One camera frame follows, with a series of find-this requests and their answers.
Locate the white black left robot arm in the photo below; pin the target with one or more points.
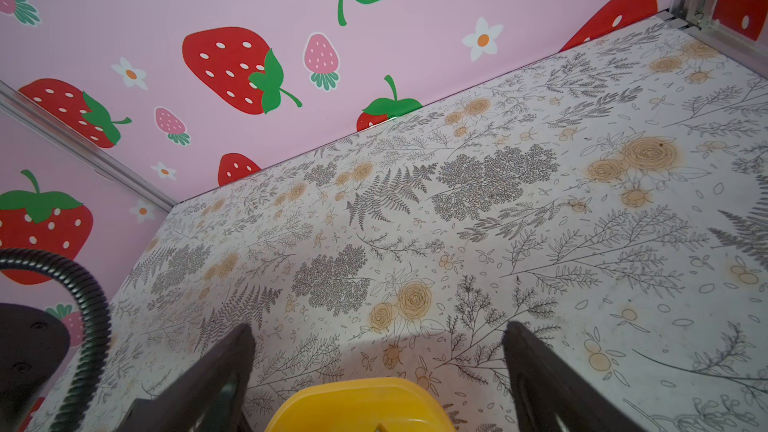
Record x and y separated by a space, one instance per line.
33 345

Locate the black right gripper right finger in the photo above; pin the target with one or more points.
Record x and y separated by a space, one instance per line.
549 395

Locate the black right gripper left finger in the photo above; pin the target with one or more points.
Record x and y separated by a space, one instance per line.
207 397

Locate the yellow plastic tray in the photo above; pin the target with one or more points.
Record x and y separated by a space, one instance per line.
374 404

